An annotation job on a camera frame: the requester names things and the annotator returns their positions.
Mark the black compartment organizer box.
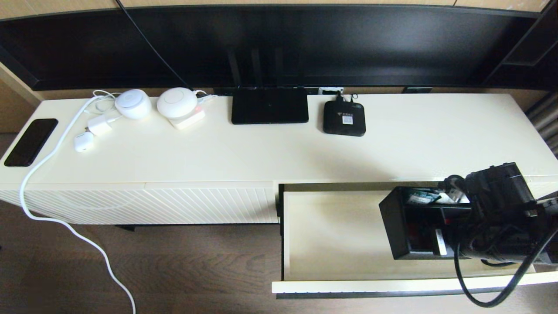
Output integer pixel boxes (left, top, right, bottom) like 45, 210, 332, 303
378, 185, 473, 261

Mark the cream drawer with black handle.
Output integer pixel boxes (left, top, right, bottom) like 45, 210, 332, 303
271, 181, 558, 299

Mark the cream TV cabinet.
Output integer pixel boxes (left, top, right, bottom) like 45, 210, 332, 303
0, 93, 558, 232

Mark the green snack packet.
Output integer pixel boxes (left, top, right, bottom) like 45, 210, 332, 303
408, 192, 439, 205

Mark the grey curtain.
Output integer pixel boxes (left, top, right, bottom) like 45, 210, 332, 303
523, 89, 558, 157

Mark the black square set-top box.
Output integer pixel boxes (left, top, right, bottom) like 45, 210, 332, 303
323, 101, 366, 137

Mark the black flat television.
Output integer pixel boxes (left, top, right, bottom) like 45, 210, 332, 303
0, 5, 541, 93

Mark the black router with antennas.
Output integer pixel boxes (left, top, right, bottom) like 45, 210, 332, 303
226, 47, 310, 125

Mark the cream square socket block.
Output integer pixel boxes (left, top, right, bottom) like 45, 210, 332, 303
168, 109, 206, 130

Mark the white round puck device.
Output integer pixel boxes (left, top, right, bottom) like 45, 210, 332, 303
157, 88, 198, 119

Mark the small white dome speaker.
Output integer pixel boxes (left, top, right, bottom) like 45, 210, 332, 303
115, 89, 153, 120

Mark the white charger adapter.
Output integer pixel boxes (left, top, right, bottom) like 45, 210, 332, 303
87, 114, 120, 137

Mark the white earbuds case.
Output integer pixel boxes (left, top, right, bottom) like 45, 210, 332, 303
74, 132, 95, 152

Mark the black smartphone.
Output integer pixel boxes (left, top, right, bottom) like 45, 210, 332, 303
4, 118, 59, 167

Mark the black wall shelf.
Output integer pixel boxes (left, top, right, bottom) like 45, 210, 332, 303
482, 0, 558, 90

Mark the white plug with cable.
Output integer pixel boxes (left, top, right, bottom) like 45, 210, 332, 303
194, 90, 218, 105

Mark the thin black hanging cable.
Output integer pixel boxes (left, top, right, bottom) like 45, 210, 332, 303
114, 0, 192, 90

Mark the thin white charger cable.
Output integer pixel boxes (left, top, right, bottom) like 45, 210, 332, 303
85, 90, 122, 114

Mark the thick white power cable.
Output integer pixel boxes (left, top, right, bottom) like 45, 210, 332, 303
20, 96, 136, 314

